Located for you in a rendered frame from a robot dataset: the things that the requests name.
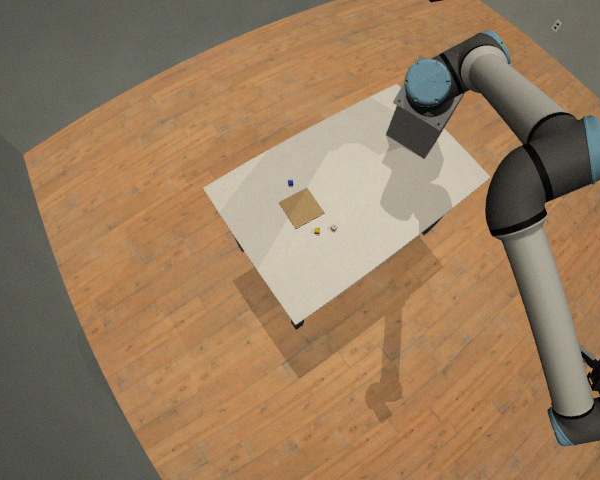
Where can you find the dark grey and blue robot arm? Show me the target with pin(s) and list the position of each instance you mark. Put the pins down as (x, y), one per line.
(564, 156)

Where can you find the tan flat mat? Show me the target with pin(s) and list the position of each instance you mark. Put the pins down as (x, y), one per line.
(301, 208)

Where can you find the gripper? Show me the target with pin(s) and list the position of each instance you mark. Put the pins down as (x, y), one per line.
(589, 358)

